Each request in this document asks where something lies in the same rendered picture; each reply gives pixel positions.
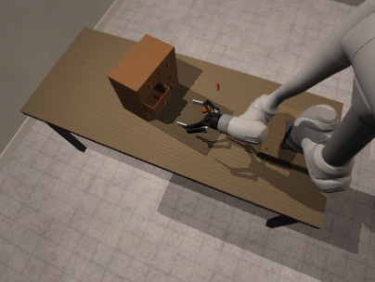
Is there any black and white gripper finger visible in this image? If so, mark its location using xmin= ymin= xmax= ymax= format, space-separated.
xmin=192 ymin=99 xmax=220 ymax=117
xmin=177 ymin=118 xmax=209 ymax=134

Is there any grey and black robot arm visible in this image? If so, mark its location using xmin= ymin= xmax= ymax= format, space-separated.
xmin=217 ymin=0 xmax=375 ymax=193

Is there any small brown chest of drawers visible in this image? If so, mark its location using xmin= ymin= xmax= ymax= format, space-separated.
xmin=108 ymin=34 xmax=175 ymax=122

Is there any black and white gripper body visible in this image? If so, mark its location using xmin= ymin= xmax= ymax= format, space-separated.
xmin=203 ymin=112 xmax=222 ymax=131

